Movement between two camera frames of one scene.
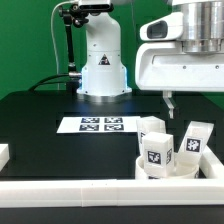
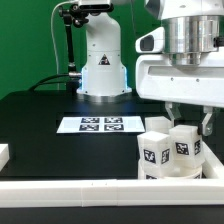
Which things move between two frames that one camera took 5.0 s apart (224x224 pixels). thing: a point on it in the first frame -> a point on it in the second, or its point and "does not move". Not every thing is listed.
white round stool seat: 186,165 -> 169,170
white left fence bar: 4,155 does not move
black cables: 40,83 does not move
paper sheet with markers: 97,124 does not move
